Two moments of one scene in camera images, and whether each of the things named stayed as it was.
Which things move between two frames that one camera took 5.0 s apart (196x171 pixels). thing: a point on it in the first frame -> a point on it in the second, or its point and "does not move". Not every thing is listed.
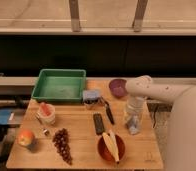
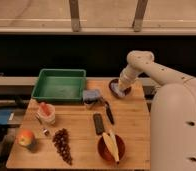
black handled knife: (109, 112) does not move
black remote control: (98, 122) does not move
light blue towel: (133, 123) -> (116, 88)
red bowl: (105, 152) does not move
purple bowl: (118, 88) does not move
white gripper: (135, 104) -> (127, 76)
